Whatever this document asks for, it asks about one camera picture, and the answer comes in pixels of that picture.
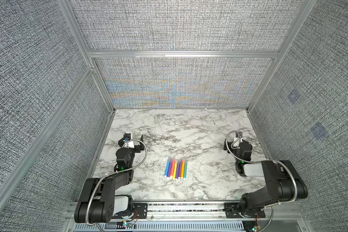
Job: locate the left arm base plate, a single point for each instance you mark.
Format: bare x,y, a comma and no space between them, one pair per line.
138,210

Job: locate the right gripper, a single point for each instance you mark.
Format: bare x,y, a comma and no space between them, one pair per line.
230,145

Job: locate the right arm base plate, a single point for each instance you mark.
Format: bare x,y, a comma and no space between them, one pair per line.
234,210

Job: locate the blue highlighter pen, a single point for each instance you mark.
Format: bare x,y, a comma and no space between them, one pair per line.
167,168

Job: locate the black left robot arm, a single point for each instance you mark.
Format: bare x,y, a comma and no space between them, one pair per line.
98,201

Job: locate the purple highlighter pen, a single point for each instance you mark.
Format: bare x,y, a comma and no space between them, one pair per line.
169,169
177,168

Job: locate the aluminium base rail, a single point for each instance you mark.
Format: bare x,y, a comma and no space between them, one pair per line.
213,210

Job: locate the white vented cable duct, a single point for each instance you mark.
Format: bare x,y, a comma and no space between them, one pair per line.
165,226

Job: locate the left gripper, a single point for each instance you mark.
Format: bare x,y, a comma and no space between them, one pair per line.
136,149

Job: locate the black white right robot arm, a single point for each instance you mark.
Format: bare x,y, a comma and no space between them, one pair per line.
283,184

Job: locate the green highlighter pen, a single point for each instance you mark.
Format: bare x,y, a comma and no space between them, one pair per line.
185,170

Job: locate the orange highlighter pen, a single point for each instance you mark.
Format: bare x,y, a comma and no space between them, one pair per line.
182,169

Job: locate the yellow highlighter pen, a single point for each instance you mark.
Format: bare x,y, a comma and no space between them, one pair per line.
175,170

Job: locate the pink highlighter pen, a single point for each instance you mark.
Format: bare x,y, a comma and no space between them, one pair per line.
172,168

